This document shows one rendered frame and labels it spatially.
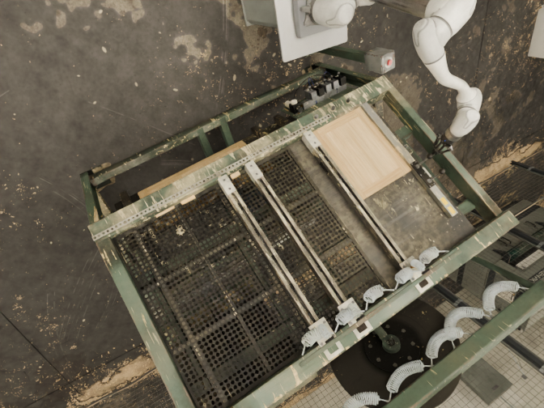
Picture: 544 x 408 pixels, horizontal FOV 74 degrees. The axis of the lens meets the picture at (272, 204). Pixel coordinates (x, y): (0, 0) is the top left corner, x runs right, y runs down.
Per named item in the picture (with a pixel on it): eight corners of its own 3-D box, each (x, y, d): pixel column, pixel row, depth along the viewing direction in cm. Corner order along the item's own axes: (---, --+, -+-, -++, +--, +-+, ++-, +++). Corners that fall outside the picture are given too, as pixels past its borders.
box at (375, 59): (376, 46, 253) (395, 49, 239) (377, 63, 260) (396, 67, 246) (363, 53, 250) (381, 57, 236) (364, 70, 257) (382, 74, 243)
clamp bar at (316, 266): (255, 163, 232) (256, 144, 210) (367, 329, 201) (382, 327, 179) (241, 170, 229) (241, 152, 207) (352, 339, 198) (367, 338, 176)
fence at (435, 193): (364, 105, 255) (366, 101, 251) (454, 214, 230) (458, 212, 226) (359, 108, 254) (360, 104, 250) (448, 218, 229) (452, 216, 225)
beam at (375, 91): (379, 84, 270) (384, 74, 260) (388, 95, 267) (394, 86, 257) (93, 231, 215) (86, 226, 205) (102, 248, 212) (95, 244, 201)
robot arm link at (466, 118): (464, 141, 200) (469, 123, 205) (482, 125, 186) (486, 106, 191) (446, 133, 201) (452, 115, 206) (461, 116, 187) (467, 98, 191)
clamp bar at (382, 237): (311, 133, 243) (317, 112, 221) (425, 286, 212) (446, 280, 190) (299, 140, 240) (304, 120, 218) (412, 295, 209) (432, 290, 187)
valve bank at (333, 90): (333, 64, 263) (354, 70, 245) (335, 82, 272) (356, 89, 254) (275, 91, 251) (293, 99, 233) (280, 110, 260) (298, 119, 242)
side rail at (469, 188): (388, 96, 267) (394, 86, 257) (492, 217, 238) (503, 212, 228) (382, 99, 265) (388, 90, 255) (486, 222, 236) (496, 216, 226)
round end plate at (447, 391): (393, 270, 264) (496, 353, 204) (393, 275, 267) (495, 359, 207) (303, 332, 244) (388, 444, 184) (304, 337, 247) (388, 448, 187)
